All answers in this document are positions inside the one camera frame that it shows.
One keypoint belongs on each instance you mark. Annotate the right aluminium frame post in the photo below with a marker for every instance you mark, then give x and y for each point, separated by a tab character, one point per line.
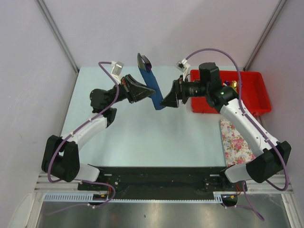
265	33

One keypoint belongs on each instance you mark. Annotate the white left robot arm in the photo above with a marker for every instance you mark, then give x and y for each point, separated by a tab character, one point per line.
61	159

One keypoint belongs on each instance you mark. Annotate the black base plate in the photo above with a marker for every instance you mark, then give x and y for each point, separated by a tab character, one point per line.
166	183

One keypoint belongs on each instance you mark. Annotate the aluminium frame post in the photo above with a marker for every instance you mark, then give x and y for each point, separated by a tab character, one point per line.
265	33
46	13

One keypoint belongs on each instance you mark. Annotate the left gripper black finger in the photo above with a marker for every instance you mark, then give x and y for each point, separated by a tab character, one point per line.
131	83
140	93

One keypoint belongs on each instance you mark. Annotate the dark blue paper napkin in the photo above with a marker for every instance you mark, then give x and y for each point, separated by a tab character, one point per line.
152	83

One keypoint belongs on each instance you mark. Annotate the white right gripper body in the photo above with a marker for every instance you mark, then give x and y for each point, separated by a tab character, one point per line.
187	90

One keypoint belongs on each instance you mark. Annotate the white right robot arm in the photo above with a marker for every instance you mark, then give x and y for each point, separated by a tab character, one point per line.
271	155

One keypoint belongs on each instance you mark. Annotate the purple iridescent fork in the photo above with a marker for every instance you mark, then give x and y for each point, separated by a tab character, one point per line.
147	63

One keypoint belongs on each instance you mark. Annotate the silver table knife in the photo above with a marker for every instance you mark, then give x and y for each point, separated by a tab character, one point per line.
140	62

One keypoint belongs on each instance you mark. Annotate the red plastic bin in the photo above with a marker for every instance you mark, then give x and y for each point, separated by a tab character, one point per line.
254	96

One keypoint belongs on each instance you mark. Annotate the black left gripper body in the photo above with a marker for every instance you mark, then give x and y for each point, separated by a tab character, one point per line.
123	88

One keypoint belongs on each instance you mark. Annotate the green napkin roll with spoon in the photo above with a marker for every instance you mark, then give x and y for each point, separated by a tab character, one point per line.
234	86

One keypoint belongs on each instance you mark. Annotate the floral cloth mat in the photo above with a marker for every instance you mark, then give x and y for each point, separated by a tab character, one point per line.
236	149

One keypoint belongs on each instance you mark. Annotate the left aluminium frame post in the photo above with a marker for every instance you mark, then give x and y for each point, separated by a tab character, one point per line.
46	13

